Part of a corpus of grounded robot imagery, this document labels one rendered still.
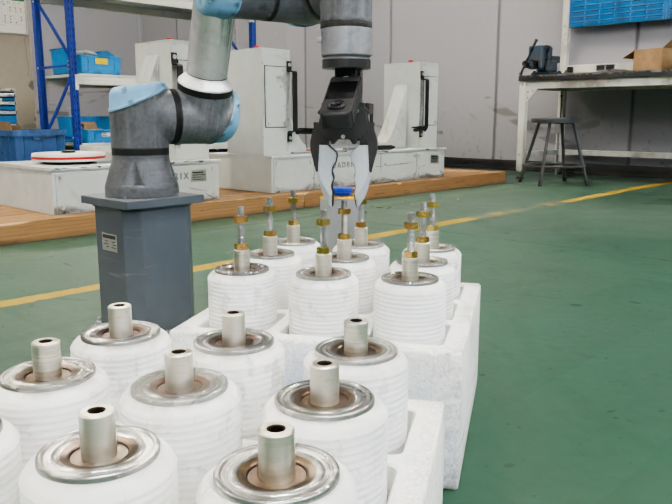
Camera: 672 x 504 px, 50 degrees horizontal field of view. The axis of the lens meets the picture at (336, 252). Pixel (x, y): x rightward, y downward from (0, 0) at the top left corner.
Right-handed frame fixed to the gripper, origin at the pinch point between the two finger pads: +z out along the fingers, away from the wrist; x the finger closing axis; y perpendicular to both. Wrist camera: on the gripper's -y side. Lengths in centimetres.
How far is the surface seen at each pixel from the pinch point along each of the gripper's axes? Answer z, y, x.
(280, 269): 10.6, -2.4, 9.2
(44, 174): 11, 158, 143
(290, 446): 7, -67, -7
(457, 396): 21.7, -20.7, -17.2
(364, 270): 10.3, -2.7, -3.5
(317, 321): 14.4, -15.9, 1.1
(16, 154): 15, 354, 281
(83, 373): 9, -53, 14
